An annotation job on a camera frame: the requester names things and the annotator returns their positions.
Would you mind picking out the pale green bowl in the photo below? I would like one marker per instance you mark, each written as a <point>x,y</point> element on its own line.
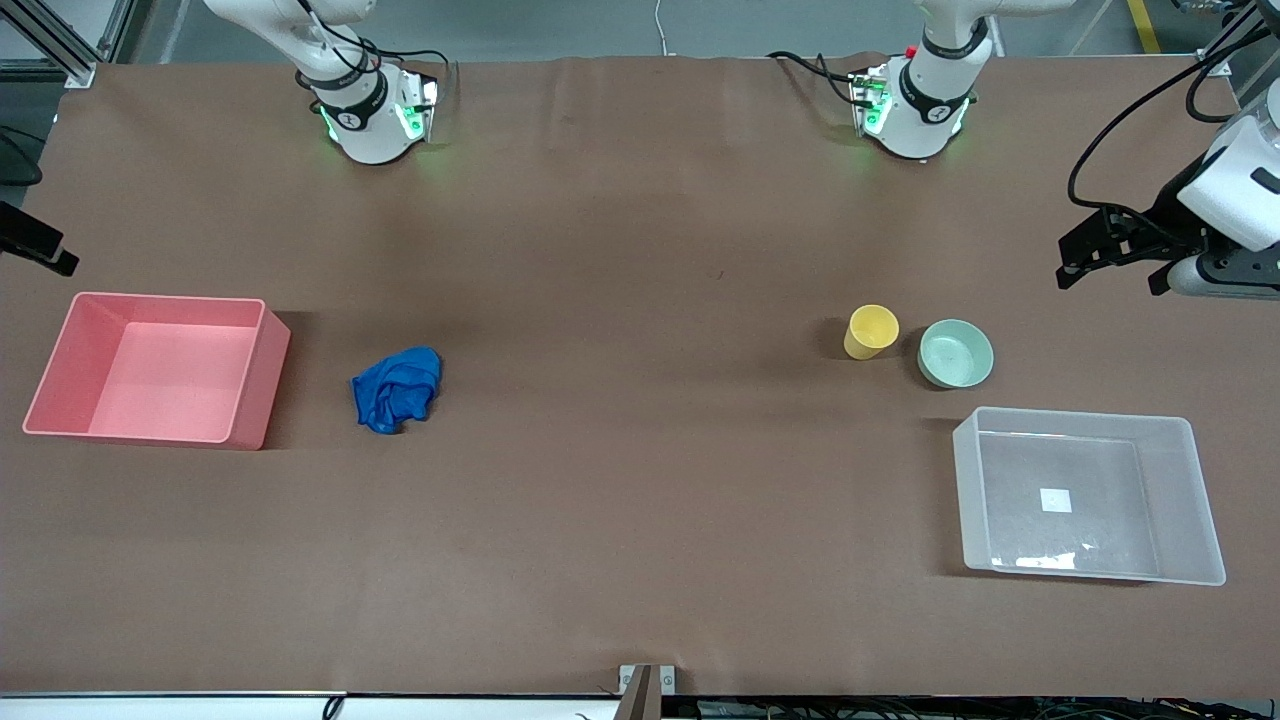
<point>955,355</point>

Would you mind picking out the blue cloth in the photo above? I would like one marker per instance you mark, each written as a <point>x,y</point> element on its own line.
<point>395,390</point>

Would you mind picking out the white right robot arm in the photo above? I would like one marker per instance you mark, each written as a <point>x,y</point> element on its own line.
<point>370,130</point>

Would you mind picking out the pink plastic bin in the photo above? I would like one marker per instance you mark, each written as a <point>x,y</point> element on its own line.
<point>160,370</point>

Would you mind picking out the clear plastic bin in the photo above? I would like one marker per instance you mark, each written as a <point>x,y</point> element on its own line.
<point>1060,455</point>

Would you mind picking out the yellow plastic cup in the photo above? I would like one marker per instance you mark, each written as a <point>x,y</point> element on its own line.
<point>870,330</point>

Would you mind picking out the white square label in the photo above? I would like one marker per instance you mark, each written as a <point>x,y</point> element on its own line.
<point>1056,500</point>

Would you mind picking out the brown table cover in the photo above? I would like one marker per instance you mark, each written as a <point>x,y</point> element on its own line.
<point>640,450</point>

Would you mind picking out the aluminium frame profile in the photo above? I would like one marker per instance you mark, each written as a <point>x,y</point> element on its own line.
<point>60,45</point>
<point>1250,70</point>

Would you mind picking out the metal table edge bracket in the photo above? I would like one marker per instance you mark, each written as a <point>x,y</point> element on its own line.
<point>630,682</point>

